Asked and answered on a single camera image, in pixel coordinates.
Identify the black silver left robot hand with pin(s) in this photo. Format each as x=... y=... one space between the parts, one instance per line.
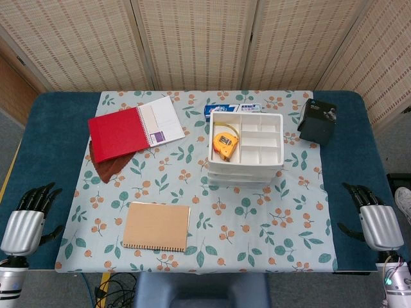
x=22 y=224

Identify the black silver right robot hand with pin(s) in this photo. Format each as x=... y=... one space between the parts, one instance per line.
x=382 y=227

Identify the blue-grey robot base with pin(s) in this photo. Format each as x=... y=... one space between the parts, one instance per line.
x=202 y=292

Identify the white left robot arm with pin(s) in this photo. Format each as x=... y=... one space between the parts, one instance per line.
x=9 y=282

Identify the red spiral notebook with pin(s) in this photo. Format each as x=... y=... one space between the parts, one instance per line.
x=115 y=134

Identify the white compartment organizer box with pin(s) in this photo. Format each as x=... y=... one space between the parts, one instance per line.
x=260 y=134

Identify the white shoe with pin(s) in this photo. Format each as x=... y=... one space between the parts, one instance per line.
x=404 y=202

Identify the dark blue table cover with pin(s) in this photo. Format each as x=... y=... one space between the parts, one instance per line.
x=48 y=144

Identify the brown folded cloth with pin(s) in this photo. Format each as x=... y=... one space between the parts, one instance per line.
x=107 y=170

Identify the black cardboard box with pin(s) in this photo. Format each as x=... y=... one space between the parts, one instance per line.
x=316 y=128

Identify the floral berry print tablecloth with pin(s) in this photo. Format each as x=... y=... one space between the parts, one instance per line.
x=257 y=224

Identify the kraft cover spiral notebook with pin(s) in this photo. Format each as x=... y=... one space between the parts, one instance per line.
x=154 y=224

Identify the brown wooden door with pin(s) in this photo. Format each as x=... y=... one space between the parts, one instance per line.
x=14 y=93

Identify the yellow tape measure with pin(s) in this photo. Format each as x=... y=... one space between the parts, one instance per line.
x=224 y=142

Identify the blue white toothpaste box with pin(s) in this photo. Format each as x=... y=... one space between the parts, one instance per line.
x=224 y=108

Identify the woven bamboo folding screen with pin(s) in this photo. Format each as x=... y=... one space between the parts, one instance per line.
x=192 y=48

